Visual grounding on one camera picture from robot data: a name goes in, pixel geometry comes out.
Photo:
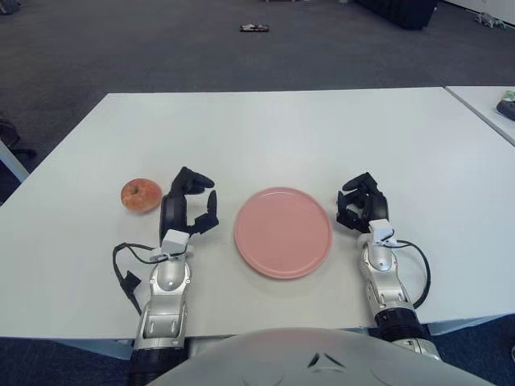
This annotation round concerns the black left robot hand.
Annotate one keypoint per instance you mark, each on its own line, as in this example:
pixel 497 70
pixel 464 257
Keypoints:
pixel 173 213

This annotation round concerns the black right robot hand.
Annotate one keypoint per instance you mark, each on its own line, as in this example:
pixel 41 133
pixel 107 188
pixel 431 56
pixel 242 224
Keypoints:
pixel 376 205

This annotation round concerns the red yellow apple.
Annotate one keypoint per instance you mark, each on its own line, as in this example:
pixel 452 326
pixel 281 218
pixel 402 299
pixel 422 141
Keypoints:
pixel 138 197

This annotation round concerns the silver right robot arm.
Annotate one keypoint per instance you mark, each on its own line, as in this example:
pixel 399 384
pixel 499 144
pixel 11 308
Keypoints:
pixel 380 261

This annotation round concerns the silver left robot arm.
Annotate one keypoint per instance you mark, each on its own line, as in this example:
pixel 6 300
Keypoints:
pixel 169 281

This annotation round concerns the pink round plate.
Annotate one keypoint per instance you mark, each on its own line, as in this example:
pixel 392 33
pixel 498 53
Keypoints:
pixel 283 233

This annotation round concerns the green packet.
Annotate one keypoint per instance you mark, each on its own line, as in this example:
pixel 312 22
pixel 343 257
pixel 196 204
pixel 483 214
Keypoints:
pixel 509 95

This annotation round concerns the grey robot torso shell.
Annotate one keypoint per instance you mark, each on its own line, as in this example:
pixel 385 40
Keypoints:
pixel 281 358

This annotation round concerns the black office chair base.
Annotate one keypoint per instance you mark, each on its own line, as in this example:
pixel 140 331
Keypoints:
pixel 12 132

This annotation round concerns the black cabinet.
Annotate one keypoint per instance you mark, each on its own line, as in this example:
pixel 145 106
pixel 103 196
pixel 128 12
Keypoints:
pixel 398 12

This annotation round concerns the dark flat object on floor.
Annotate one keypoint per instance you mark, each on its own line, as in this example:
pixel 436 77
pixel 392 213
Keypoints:
pixel 254 28

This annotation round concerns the grey toy figure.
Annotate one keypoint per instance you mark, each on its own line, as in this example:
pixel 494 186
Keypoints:
pixel 487 19

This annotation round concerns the grey game controller with frame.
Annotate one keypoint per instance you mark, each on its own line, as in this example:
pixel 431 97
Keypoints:
pixel 507 110

